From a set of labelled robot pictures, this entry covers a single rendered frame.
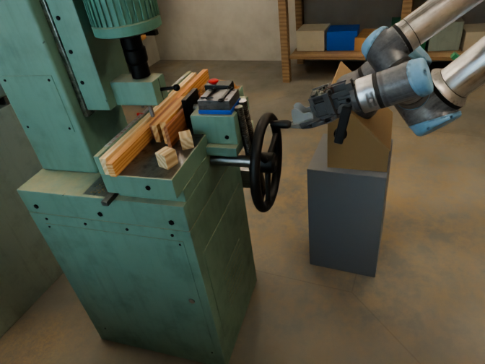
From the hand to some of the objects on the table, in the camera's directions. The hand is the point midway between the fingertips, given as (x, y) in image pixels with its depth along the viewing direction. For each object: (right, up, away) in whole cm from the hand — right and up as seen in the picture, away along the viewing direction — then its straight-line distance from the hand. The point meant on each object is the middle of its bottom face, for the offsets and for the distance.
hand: (291, 126), depth 109 cm
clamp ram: (-26, +2, +8) cm, 27 cm away
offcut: (-29, -6, -2) cm, 30 cm away
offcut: (-33, -12, -9) cm, 36 cm away
